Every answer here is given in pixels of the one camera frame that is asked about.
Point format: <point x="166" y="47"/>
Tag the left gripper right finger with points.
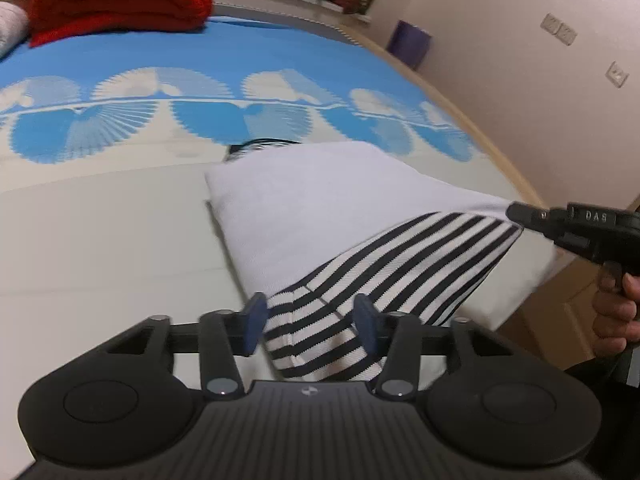
<point x="397" y="339"/>

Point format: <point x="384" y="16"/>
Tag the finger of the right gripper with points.
<point x="548" y="222"/>

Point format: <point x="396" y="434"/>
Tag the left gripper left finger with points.
<point x="223" y="335"/>

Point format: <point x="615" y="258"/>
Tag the striped white hooded sweater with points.
<point x="312" y="226"/>

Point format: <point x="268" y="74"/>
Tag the person's right hand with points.
<point x="616" y="324"/>

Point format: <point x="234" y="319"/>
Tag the blue white patterned bedsheet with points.
<point x="91" y="247"/>

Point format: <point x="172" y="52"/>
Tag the purple box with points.
<point x="409" y="44"/>

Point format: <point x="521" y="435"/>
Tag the wall socket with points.
<point x="616" y="75"/>

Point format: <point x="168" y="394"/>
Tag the wall switch plates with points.
<point x="559" y="29"/>

